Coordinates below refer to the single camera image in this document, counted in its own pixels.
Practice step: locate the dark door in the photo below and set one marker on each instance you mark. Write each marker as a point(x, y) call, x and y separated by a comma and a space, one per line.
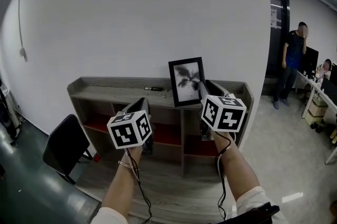
point(279, 41)

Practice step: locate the black picture frame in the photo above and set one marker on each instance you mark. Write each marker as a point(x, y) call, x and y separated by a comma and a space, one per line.
point(185, 78)

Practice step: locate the person's white left sleeve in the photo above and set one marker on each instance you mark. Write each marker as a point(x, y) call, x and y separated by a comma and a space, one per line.
point(109, 216)

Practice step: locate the beige storage boxes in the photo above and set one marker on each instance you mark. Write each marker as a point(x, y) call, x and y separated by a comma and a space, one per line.
point(317, 111)

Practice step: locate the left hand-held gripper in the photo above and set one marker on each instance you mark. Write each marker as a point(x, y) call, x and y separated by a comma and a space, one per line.
point(126, 130)

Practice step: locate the person's right forearm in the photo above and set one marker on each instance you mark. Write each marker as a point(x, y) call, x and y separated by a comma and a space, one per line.
point(237, 165)

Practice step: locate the small red object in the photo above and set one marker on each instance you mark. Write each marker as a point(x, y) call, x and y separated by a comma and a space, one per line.
point(97, 158)

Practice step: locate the person's white sleeve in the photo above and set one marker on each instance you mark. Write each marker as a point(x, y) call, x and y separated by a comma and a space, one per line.
point(255, 199)
point(109, 216)

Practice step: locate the grey wooden shelf cabinet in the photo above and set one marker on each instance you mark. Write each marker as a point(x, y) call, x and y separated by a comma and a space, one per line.
point(168, 122)

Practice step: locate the white desk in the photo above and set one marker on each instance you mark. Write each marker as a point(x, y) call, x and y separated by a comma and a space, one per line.
point(313, 89)

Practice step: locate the person's white right sleeve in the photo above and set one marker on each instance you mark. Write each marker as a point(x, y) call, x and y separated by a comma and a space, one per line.
point(255, 199)

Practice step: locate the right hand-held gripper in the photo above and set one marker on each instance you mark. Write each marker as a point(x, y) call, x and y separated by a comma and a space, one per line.
point(223, 115)

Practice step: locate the black tool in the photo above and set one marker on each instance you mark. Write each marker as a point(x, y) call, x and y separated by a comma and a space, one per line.
point(155, 89)

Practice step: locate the person's left forearm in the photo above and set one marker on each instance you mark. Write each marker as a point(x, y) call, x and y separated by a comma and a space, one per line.
point(123, 183)

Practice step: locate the black chair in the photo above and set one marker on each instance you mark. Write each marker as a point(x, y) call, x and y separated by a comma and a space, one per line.
point(65, 144)

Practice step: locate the black monitor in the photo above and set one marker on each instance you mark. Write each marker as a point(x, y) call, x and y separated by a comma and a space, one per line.
point(329, 89)
point(309, 60)

